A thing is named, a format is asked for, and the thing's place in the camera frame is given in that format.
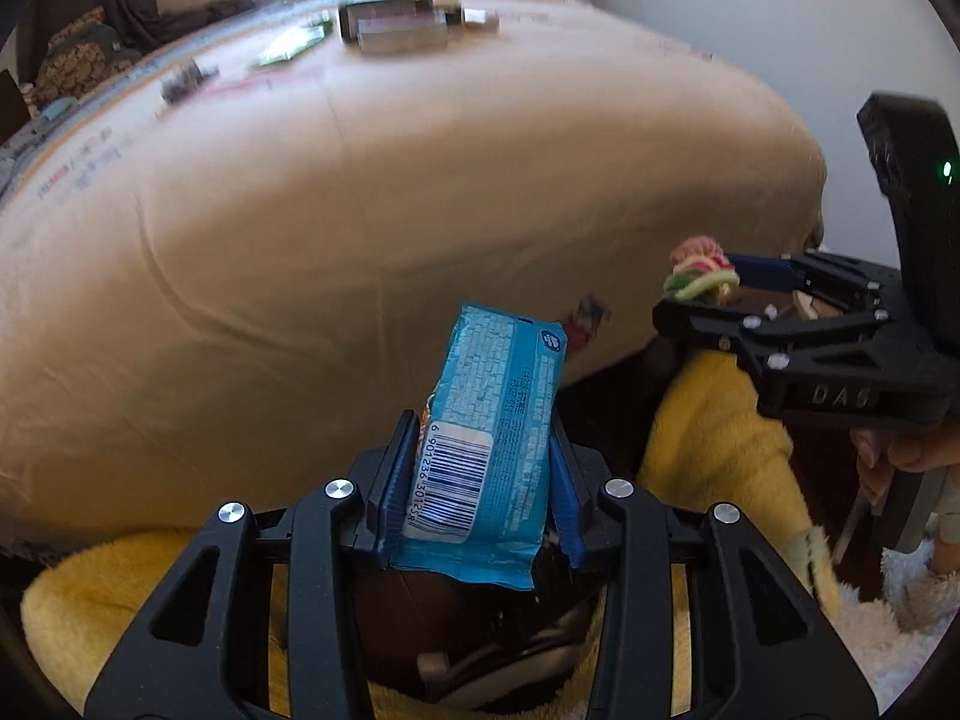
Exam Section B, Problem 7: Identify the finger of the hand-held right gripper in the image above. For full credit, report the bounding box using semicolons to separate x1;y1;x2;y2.
651;298;897;385
729;250;905;310

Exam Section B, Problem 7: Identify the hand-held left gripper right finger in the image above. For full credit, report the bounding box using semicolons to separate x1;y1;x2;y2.
547;420;880;720

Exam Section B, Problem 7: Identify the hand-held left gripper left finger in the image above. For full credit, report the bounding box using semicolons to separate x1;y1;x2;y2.
82;409;421;720

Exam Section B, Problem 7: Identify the colourful knitted toy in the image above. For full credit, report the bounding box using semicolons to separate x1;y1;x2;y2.
663;235;742;302

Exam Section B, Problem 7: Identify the blue snack packet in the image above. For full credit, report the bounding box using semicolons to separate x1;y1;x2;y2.
390;304;569;592

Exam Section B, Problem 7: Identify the person's right hand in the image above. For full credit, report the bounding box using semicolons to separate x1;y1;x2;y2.
855;420;960;500

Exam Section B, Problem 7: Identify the yellow fluffy cloth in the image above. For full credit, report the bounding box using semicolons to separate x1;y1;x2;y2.
22;352;841;720

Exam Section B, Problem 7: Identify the bed with beige cartoon sheet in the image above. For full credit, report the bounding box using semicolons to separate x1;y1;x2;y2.
0;0;830;545

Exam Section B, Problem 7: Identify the white fluffy rug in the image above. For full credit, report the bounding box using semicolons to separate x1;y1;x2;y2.
825;540;947;700

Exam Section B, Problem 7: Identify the grey box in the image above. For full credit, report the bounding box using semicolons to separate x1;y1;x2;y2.
352;15;451;55

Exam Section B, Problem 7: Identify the dark green box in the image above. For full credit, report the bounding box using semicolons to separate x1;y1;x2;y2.
337;0;463;25

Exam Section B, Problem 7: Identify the green packet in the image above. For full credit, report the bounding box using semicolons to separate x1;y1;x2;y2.
251;24;335;68

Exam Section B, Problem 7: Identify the brown patterned plush pillow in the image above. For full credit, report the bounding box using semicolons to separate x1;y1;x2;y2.
36;21;143;103

